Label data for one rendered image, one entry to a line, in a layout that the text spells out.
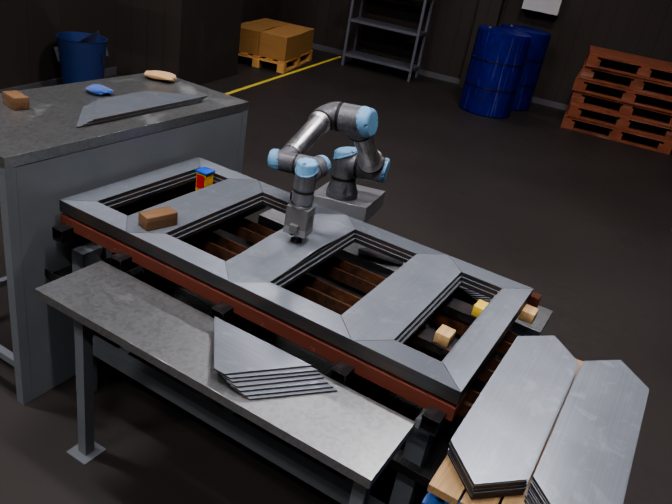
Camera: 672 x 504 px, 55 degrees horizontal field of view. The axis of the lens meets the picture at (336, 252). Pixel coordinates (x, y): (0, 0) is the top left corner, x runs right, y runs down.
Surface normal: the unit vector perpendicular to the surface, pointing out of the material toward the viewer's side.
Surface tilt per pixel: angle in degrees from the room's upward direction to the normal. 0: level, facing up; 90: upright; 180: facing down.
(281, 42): 90
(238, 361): 0
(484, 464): 0
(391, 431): 0
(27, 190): 90
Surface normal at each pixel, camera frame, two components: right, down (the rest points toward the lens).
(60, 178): 0.85, 0.36
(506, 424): 0.16, -0.87
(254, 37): -0.22, 0.42
